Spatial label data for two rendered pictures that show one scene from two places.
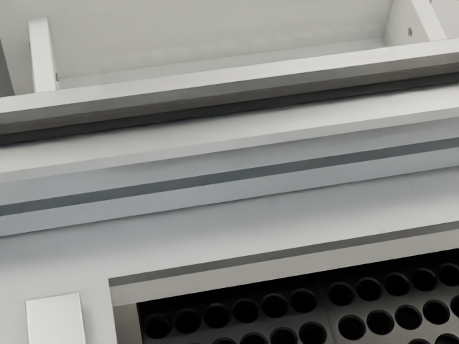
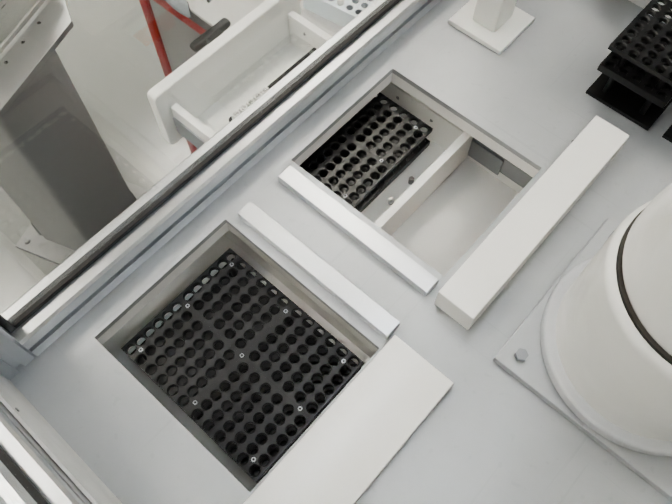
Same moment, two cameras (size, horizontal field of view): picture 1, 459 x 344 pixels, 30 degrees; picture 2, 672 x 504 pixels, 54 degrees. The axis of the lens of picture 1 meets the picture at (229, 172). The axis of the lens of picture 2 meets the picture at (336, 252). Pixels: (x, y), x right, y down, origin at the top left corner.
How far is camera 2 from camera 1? 0.52 m
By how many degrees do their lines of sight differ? 19
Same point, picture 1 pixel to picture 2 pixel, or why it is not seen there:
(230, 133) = (302, 94)
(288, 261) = (334, 126)
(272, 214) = (321, 115)
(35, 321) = (285, 179)
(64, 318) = (292, 173)
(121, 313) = not seen: hidden behind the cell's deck
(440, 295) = (378, 114)
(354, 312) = (358, 133)
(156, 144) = (284, 109)
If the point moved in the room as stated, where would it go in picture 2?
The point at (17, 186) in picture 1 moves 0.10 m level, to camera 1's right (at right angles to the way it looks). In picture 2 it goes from (255, 144) to (325, 108)
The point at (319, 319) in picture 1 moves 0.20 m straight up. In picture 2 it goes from (350, 141) to (353, 32)
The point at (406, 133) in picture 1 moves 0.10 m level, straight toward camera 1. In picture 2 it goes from (346, 67) to (368, 127)
